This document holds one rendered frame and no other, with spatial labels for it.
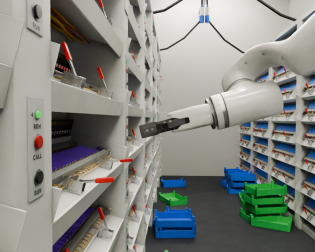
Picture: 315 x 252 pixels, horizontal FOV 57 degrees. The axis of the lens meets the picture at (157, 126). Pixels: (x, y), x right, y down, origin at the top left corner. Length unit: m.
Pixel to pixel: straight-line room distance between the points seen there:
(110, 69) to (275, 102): 0.57
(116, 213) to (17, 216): 0.74
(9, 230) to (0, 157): 0.08
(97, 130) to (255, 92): 0.56
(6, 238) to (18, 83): 0.17
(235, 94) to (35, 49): 0.45
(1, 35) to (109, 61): 0.71
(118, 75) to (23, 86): 0.69
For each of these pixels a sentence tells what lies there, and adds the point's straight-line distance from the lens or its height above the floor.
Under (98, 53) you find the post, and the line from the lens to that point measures 1.06.
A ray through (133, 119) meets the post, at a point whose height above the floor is 0.89.
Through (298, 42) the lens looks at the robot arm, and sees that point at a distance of 0.66.
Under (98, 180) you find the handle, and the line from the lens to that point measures 0.58.
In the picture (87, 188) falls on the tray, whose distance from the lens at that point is 0.63.
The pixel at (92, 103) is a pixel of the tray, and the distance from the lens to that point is 0.65.
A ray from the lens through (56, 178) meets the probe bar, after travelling 0.58.
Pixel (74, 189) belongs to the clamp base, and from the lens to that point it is 0.59.
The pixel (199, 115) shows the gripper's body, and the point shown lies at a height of 0.91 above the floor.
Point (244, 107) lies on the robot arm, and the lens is 0.68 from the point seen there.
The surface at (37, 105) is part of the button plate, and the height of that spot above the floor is 0.91.
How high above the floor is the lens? 0.90
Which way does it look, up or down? 1 degrees down
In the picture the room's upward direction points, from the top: straight up
